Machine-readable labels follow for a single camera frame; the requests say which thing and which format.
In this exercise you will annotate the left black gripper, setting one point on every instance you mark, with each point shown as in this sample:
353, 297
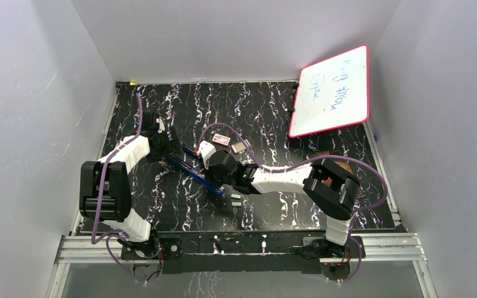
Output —
172, 146

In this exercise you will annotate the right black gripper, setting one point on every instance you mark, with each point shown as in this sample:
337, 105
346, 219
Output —
209, 174

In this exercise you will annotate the blue stapler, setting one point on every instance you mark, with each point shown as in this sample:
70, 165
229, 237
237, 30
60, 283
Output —
195, 174
189, 150

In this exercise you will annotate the staple box tray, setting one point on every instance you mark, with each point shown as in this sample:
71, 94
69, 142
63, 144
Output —
240, 147

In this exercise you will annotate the red white staple box sleeve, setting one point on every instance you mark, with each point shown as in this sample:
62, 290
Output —
221, 139

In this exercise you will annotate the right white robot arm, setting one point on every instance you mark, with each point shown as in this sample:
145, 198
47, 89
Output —
332, 188

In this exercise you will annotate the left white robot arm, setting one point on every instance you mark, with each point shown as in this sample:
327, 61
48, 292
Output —
105, 193

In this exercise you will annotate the dark brown book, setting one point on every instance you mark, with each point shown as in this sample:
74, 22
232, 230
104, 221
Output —
344, 164

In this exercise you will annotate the pink framed whiteboard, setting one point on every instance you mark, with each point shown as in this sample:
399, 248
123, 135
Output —
332, 94

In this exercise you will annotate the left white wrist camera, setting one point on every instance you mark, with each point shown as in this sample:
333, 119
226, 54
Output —
159, 125

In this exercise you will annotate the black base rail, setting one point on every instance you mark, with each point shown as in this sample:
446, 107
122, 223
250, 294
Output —
304, 251

